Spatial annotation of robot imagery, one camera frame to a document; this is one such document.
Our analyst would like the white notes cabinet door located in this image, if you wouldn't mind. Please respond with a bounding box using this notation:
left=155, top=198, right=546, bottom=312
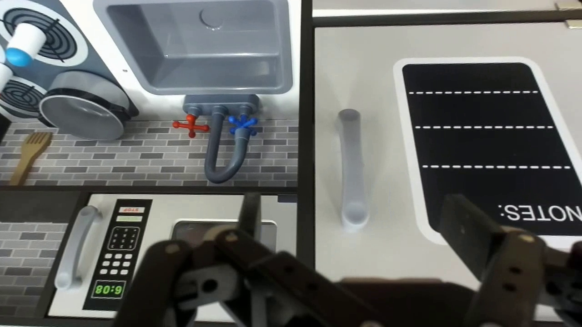
left=314, top=21, right=582, bottom=283

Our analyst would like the white toy microwave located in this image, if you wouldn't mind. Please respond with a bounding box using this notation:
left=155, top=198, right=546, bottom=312
left=46, top=192, right=301, bottom=319

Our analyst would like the wooden slotted spatula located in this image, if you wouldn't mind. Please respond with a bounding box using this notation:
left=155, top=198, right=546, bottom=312
left=8, top=130, right=57, bottom=187

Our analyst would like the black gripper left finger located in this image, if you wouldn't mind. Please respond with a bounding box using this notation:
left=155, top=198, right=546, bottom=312
left=114, top=190, right=392, bottom=327

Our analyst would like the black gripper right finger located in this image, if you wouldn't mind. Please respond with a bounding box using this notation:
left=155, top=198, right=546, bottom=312
left=439, top=192, right=582, bottom=327

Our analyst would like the red tap handle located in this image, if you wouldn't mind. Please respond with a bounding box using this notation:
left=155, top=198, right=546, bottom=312
left=172, top=114, right=212, bottom=138

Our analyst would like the grey lidded toy pot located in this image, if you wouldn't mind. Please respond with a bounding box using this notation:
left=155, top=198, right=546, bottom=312
left=37, top=69, right=139, bottom=145

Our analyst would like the black white toy kitchen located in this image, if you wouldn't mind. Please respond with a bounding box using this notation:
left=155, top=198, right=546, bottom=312
left=0, top=0, right=582, bottom=327

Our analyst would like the white shaker blue cap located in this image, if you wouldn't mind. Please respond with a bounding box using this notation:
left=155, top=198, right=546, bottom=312
left=4, top=21, right=50, bottom=69

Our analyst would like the grey toy faucet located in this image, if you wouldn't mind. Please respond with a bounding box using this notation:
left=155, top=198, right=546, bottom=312
left=185, top=92, right=265, bottom=185

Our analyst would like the blue tap handle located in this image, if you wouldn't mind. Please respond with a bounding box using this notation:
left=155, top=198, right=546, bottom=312
left=226, top=114, right=263, bottom=136

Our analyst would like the grey plastic sink basin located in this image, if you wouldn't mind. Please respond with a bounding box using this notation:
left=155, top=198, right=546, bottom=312
left=94, top=0, right=295, bottom=96

